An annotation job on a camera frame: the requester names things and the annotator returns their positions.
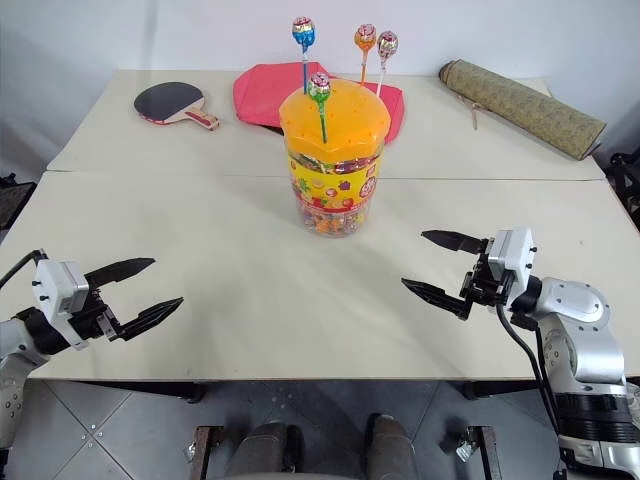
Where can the metal caster wheel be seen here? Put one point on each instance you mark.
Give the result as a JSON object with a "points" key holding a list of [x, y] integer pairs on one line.
{"points": [[457, 447]]}

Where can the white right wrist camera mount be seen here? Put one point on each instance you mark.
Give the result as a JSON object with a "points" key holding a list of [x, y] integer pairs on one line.
{"points": [[512, 252]]}

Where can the black table tennis paddle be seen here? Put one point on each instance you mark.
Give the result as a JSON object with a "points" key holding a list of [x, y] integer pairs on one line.
{"points": [[167, 100]]}

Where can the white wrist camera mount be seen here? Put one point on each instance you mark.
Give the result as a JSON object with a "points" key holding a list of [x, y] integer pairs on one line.
{"points": [[60, 290], [512, 252]]}

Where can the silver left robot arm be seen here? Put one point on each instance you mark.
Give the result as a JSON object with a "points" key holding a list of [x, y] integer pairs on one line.
{"points": [[20, 345]]}

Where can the dark mesh object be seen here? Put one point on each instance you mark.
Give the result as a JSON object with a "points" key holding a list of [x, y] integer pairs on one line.
{"points": [[12, 200]]}

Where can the rusty metal bracket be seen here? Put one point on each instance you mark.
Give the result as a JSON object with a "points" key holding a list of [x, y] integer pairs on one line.
{"points": [[487, 450], [206, 450]]}

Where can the dark rounded shape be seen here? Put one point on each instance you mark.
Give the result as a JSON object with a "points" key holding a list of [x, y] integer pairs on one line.
{"points": [[270, 450], [392, 445]]}

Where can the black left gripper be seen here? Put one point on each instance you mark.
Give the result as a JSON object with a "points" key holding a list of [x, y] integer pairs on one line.
{"points": [[95, 315]]}

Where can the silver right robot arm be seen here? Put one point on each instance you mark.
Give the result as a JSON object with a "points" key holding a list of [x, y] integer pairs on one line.
{"points": [[582, 325]]}

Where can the silver red wrapped lollipop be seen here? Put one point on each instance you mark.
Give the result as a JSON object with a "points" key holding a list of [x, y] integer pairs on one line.
{"points": [[387, 45]]}

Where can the green wrapped lollipop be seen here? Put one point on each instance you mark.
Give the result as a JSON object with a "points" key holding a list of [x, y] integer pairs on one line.
{"points": [[319, 86]]}

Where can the black table foot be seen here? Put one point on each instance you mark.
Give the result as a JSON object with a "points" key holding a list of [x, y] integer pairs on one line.
{"points": [[475, 390], [192, 392]]}

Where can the orange wrapped lollipop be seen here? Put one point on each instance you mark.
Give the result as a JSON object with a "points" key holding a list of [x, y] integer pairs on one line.
{"points": [[365, 39]]}

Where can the red cloth bag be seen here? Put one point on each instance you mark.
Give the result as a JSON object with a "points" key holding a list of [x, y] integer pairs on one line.
{"points": [[257, 97]]}

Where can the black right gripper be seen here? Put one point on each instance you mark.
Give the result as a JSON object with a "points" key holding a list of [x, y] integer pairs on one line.
{"points": [[485, 290]]}

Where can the black metal frame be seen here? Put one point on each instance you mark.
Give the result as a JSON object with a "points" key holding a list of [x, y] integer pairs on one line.
{"points": [[625, 180]]}

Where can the lollipop jar with orange lid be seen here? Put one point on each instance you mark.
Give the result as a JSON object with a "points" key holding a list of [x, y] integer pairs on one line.
{"points": [[332, 165]]}

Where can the blue wrapped lollipop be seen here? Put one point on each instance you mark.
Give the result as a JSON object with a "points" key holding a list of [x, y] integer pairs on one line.
{"points": [[304, 32]]}

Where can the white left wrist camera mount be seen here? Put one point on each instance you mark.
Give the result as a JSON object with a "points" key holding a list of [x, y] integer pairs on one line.
{"points": [[60, 290]]}

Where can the rolled olive mat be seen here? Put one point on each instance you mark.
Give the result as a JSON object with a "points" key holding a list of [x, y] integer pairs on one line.
{"points": [[525, 107]]}

